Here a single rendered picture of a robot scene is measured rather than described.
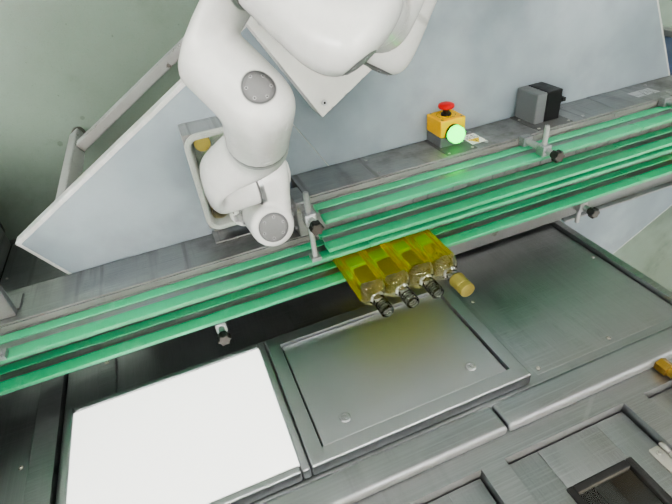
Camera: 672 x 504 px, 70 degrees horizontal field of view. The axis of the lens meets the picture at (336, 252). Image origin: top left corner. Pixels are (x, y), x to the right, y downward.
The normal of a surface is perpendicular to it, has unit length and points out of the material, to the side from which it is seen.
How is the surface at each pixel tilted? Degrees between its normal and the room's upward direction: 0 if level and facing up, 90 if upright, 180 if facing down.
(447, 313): 90
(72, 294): 90
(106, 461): 90
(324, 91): 5
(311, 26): 41
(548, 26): 0
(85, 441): 90
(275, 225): 15
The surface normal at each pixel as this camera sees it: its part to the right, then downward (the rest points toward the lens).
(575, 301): -0.11, -0.80
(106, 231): 0.36, 0.51
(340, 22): 0.02, 0.07
